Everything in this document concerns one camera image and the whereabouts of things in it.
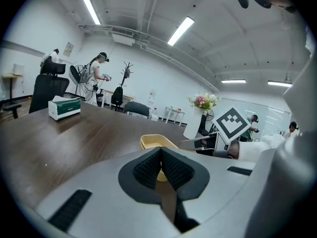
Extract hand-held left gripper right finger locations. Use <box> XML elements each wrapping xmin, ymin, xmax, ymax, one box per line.
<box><xmin>160</xmin><ymin>146</ymin><xmax>257</xmax><ymax>234</ymax></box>

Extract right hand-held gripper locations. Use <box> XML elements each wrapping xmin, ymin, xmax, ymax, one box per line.
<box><xmin>179</xmin><ymin>106</ymin><xmax>252</xmax><ymax>158</ymax></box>

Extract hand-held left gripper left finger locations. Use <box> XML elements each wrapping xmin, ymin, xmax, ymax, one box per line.
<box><xmin>34</xmin><ymin>146</ymin><xmax>183</xmax><ymax>238</ymax></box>

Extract beige tray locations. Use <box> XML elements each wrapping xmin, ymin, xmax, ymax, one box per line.
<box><xmin>140</xmin><ymin>142</ymin><xmax>170</xmax><ymax>182</ymax></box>
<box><xmin>140</xmin><ymin>134</ymin><xmax>179</xmax><ymax>150</ymax></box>

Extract person's right forearm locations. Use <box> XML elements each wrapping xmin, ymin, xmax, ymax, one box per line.
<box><xmin>227</xmin><ymin>133</ymin><xmax>287</xmax><ymax>162</ymax></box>

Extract white vase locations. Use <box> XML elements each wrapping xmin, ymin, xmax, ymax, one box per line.
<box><xmin>183</xmin><ymin>107</ymin><xmax>206</xmax><ymax>140</ymax></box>

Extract white table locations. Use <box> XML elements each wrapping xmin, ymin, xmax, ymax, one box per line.
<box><xmin>165</xmin><ymin>106</ymin><xmax>186</xmax><ymax>126</ymax></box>

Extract pink white flower bouquet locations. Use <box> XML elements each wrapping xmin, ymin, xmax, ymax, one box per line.
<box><xmin>187</xmin><ymin>92</ymin><xmax>222</xmax><ymax>111</ymax></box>

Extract white water dispenser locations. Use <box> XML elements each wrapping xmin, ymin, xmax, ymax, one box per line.
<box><xmin>148</xmin><ymin>90</ymin><xmax>157</xmax><ymax>109</ymax></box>

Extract black bag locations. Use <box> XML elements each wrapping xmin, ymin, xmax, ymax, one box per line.
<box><xmin>110</xmin><ymin>86</ymin><xmax>124</xmax><ymax>106</ymax></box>

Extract black coat rack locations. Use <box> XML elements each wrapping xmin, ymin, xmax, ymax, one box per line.
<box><xmin>118</xmin><ymin>61</ymin><xmax>134</xmax><ymax>113</ymax></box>

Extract green white tissue box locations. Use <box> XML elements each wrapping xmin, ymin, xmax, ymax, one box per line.
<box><xmin>48</xmin><ymin>95</ymin><xmax>82</xmax><ymax>121</ymax></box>

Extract light wooden desk white legs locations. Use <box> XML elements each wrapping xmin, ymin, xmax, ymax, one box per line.
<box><xmin>100</xmin><ymin>89</ymin><xmax>134</xmax><ymax>109</ymax></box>

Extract person's torso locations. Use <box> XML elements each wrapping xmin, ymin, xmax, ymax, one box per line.
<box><xmin>282</xmin><ymin>8</ymin><xmax>317</xmax><ymax>158</ymax></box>

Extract ceiling air conditioner unit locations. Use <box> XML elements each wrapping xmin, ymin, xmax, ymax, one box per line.
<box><xmin>111</xmin><ymin>26</ymin><xmax>136</xmax><ymax>46</ymax></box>

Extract small wooden desk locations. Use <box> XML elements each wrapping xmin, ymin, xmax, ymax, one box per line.
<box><xmin>1</xmin><ymin>74</ymin><xmax>24</xmax><ymax>104</ymax></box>

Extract wall notice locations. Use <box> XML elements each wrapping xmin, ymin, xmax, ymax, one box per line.
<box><xmin>63</xmin><ymin>42</ymin><xmax>75</xmax><ymax>58</ymax></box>

